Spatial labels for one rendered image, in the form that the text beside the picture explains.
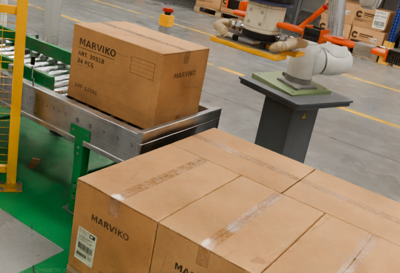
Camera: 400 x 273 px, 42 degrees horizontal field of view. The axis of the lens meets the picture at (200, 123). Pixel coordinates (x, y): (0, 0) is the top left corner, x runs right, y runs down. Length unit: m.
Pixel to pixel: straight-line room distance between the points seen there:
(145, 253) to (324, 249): 0.64
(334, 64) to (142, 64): 1.18
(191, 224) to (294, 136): 1.41
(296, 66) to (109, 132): 1.16
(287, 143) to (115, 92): 1.07
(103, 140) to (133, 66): 0.39
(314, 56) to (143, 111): 1.06
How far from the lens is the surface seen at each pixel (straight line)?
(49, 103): 2.79
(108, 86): 2.68
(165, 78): 2.49
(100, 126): 2.55
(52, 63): 3.53
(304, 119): 3.12
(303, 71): 3.03
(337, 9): 3.18
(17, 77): 2.80
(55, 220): 2.79
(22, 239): 2.65
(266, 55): 2.18
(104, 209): 1.99
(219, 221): 1.91
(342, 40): 2.18
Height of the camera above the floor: 1.49
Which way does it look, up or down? 20 degrees down
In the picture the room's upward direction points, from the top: 11 degrees clockwise
